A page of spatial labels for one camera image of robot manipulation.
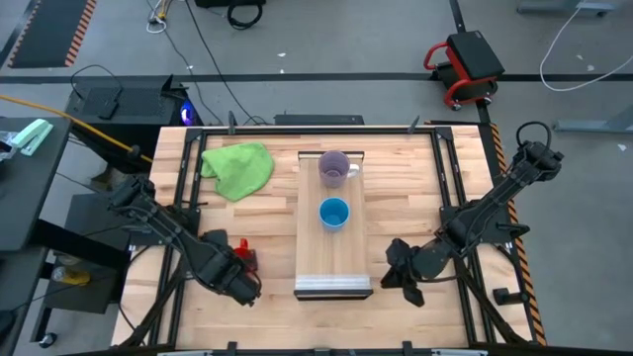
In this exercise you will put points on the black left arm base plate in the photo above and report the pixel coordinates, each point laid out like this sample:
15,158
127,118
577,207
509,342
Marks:
188,222

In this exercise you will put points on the black mat orange edge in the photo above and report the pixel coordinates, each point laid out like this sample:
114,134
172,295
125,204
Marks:
49,29

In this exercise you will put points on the black computer tower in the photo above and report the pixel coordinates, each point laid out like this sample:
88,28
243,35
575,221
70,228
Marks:
138,106

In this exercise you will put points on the black power strip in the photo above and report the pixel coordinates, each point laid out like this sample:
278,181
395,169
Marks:
319,119

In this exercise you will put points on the red black rolling stool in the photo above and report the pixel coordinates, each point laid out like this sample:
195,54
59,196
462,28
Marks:
470,62

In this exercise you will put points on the black desk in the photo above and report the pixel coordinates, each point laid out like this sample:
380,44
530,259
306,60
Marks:
29,198

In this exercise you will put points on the red mug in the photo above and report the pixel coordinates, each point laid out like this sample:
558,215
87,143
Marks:
242,249

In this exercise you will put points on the black metal table frame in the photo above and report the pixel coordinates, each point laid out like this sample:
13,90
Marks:
321,131

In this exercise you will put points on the purple mug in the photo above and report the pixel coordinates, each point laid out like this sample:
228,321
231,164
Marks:
334,168

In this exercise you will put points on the green cloth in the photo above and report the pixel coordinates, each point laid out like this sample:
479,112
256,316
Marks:
240,170

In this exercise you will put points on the black low stand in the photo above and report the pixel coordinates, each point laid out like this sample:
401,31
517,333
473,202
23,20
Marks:
89,296

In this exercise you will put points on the black clamp knob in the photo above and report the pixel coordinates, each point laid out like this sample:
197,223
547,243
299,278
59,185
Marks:
507,296

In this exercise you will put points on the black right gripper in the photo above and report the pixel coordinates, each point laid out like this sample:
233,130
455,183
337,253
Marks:
415,262

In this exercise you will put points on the mint green stapler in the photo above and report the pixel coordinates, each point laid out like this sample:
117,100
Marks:
32,136

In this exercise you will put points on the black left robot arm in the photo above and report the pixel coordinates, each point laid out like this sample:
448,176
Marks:
168,232

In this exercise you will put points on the orange black hazard strip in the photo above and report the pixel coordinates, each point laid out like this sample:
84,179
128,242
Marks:
499,148

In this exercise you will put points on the wooden shelf board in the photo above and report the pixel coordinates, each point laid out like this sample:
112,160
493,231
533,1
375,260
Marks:
331,262

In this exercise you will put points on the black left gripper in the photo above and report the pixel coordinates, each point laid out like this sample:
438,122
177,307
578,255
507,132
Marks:
225,277

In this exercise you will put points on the yellow bottle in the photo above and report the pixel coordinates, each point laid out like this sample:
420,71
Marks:
74,278

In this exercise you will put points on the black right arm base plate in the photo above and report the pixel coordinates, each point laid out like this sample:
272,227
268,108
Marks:
499,232

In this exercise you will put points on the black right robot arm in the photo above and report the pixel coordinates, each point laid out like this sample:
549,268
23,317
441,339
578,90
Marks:
494,207

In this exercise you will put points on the blue cup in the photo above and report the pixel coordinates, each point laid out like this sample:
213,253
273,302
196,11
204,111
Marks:
334,213

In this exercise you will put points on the grey metal floor foot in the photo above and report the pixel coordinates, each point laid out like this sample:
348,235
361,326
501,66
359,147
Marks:
593,126
569,6

